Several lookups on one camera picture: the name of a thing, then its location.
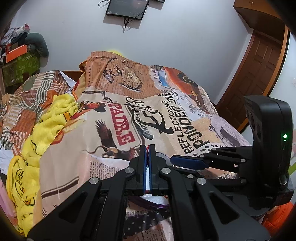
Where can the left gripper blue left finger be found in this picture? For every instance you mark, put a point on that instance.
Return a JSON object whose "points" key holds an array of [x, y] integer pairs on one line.
{"points": [[137, 184]]}

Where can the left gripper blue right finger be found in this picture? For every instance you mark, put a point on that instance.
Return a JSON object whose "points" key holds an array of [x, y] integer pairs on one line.
{"points": [[159, 173]]}

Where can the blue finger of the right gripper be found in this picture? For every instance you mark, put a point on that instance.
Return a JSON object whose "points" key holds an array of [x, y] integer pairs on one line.
{"points": [[189, 162]]}

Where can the purple heart-shaped jewelry tin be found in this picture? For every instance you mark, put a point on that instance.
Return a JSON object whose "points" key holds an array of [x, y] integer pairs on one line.
{"points": [[149, 201]]}

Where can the orange cloth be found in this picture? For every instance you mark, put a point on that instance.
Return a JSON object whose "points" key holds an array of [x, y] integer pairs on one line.
{"points": [[275, 218]]}

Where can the newspaper print patchwork blanket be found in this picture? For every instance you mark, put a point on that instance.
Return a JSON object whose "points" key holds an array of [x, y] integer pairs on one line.
{"points": [[123, 105]]}

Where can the brown wooden door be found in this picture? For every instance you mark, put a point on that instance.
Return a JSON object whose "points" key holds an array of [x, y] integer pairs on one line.
{"points": [[256, 75]]}

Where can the yellow fleece blanket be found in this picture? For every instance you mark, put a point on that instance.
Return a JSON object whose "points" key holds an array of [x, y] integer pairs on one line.
{"points": [[22, 183]]}

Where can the yellow pillow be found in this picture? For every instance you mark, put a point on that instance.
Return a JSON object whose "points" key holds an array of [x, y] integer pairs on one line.
{"points": [[116, 52]]}

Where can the striped patchwork quilt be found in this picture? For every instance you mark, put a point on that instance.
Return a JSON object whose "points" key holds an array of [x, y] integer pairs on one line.
{"points": [[24, 108]]}

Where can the wooden overhead cabinet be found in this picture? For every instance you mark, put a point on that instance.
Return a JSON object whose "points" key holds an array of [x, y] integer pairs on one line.
{"points": [[260, 16]]}

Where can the green patterned covered stand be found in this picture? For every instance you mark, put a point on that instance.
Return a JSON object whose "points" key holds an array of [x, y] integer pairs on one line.
{"points": [[13, 72]]}

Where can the grey plush pillow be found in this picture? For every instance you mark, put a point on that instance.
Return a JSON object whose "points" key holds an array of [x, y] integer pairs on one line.
{"points": [[36, 43]]}

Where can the orange shoe box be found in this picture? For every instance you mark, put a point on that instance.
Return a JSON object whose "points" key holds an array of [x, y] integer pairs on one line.
{"points": [[16, 53]]}

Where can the pile of clothes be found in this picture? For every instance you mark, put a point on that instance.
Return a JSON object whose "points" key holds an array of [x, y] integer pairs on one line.
{"points": [[13, 34]]}

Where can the small wall monitor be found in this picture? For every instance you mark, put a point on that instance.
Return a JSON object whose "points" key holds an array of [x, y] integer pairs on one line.
{"points": [[132, 9]]}

